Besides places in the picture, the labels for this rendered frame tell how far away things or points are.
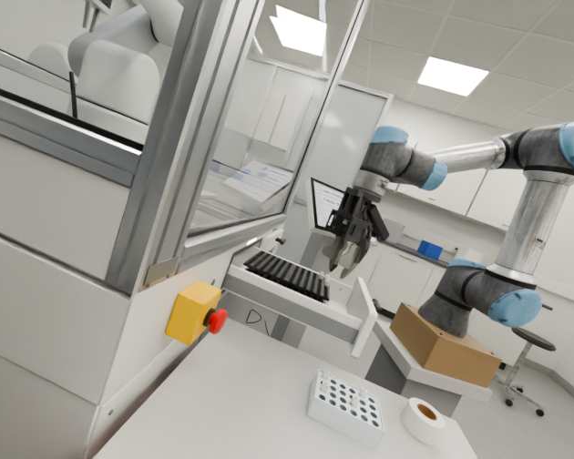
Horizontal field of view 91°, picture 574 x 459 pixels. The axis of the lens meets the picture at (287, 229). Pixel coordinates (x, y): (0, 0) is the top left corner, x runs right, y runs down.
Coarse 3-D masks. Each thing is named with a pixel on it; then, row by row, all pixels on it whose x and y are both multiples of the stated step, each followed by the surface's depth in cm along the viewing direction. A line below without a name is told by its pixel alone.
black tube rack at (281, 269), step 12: (264, 252) 85; (252, 264) 69; (264, 264) 73; (276, 264) 78; (288, 264) 81; (264, 276) 73; (276, 276) 67; (288, 276) 71; (300, 276) 75; (312, 276) 79; (288, 288) 71; (300, 288) 67; (312, 288) 69; (324, 300) 73
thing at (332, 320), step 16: (240, 256) 77; (240, 272) 64; (224, 288) 65; (240, 288) 65; (256, 288) 64; (272, 288) 64; (336, 288) 86; (352, 288) 85; (272, 304) 64; (288, 304) 63; (304, 304) 63; (320, 304) 62; (336, 304) 83; (304, 320) 63; (320, 320) 62; (336, 320) 62; (352, 320) 62; (336, 336) 62; (352, 336) 62
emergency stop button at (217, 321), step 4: (212, 312) 44; (220, 312) 43; (224, 312) 44; (212, 316) 44; (216, 316) 43; (220, 316) 43; (224, 316) 43; (212, 320) 42; (216, 320) 42; (220, 320) 43; (224, 320) 44; (212, 324) 42; (216, 324) 42; (220, 324) 43; (212, 328) 42; (216, 328) 42; (220, 328) 44; (212, 332) 43; (216, 332) 43
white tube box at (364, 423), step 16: (320, 384) 52; (336, 384) 53; (320, 400) 47; (336, 400) 49; (368, 400) 52; (320, 416) 47; (336, 416) 47; (352, 416) 46; (368, 416) 48; (352, 432) 47; (368, 432) 46; (384, 432) 46
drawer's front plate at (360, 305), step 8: (360, 280) 82; (360, 288) 77; (352, 296) 83; (360, 296) 73; (368, 296) 70; (352, 304) 79; (360, 304) 70; (368, 304) 63; (352, 312) 75; (360, 312) 67; (368, 312) 60; (376, 312) 60; (368, 320) 59; (360, 328) 61; (368, 328) 59; (360, 336) 60; (360, 344) 60; (352, 352) 60; (360, 352) 60
